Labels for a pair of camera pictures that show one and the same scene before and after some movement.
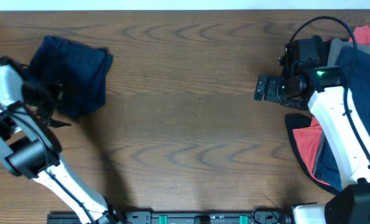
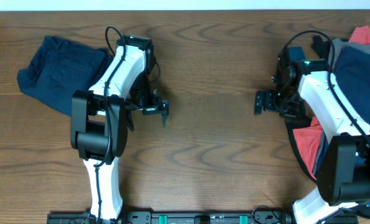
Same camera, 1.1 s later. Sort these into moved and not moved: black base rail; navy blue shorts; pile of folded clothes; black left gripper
Moved: black left gripper
Not moved: navy blue shorts; black base rail; pile of folded clothes
